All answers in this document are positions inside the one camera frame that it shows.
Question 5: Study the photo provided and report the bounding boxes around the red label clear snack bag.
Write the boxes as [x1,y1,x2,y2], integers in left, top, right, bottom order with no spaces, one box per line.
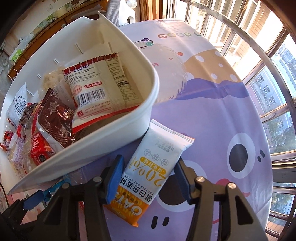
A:
[23,108,56,174]

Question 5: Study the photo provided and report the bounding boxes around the dark red snowflake packet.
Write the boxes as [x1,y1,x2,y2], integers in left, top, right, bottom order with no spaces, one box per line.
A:
[38,88,74,148]

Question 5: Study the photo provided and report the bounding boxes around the orange white oats bar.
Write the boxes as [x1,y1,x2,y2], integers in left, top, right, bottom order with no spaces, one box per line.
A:
[106,120,194,226]

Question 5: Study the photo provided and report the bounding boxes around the silver white snack bag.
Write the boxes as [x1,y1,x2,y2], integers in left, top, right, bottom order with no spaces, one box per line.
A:
[6,84,28,126]

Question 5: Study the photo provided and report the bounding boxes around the clear bag popcorn chunks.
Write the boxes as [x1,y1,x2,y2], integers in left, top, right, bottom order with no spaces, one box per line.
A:
[38,68,71,104]

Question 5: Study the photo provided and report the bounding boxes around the beige red barcode packet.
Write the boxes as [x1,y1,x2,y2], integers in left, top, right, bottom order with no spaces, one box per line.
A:
[63,53,143,133]

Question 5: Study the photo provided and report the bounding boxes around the clear bag dark nut snack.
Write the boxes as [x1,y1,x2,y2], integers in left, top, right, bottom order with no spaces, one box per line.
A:
[8,133,30,179]

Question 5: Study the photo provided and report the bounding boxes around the blue white snack packet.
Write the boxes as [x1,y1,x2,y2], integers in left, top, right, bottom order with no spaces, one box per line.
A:
[55,170,86,188]

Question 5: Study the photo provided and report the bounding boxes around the green tissue box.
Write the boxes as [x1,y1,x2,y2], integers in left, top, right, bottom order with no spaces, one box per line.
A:
[9,49,23,62]

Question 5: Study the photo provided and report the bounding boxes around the white plastic storage bin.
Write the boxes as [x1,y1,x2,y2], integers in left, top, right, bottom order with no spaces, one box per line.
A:
[0,11,160,195]

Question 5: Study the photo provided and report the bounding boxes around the wooden desk with drawers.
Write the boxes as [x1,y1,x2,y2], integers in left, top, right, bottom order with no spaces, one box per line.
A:
[2,1,108,80]

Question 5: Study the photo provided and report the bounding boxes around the metal window guard bars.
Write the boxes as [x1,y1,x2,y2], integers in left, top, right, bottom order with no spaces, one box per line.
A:
[138,0,296,239]

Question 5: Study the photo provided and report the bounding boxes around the grey mesh office chair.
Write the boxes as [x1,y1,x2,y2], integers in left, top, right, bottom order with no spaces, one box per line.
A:
[105,0,139,27]

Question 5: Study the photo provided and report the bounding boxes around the black cable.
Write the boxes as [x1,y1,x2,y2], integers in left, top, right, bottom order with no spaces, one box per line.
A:
[0,181,11,209]

